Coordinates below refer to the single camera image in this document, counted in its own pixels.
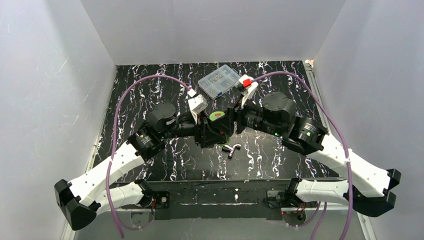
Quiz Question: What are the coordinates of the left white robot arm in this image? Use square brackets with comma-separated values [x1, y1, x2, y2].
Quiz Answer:
[54, 102, 234, 231]

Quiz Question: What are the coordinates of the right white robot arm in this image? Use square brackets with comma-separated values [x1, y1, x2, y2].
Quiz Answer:
[226, 92, 401, 217]

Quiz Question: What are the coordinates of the chrome faucet tap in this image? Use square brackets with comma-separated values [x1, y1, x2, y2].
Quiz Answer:
[221, 143, 241, 159]

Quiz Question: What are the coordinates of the clear plastic organizer box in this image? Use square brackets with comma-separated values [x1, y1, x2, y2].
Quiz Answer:
[198, 64, 241, 99]

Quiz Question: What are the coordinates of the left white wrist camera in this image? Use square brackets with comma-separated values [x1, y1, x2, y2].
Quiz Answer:
[187, 88, 208, 125]

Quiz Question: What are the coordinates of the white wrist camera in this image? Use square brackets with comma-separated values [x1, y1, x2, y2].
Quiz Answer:
[187, 88, 208, 125]
[234, 74, 259, 109]

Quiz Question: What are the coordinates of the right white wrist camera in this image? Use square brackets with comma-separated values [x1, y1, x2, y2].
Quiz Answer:
[234, 74, 259, 109]

